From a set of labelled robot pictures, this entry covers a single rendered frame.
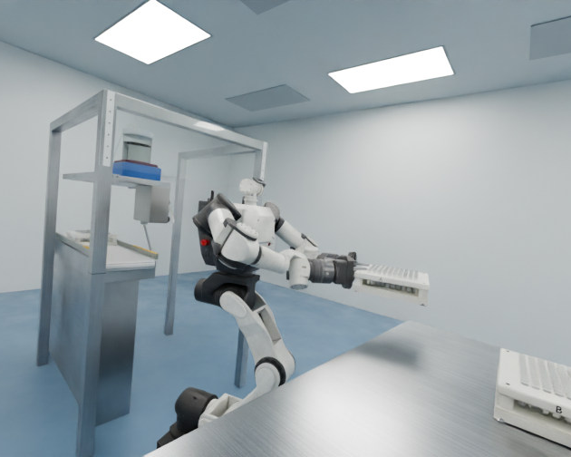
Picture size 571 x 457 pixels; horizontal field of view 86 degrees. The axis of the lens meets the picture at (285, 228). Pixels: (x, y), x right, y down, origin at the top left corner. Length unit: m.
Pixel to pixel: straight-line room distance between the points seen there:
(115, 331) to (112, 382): 0.29
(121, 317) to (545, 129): 4.24
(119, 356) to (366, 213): 3.53
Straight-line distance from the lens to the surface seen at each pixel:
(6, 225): 4.92
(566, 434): 0.83
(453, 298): 4.30
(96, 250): 1.67
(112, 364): 2.11
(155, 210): 1.81
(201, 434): 0.61
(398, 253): 4.39
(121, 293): 1.97
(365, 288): 1.12
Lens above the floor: 1.27
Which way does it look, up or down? 3 degrees down
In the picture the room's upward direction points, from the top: 5 degrees clockwise
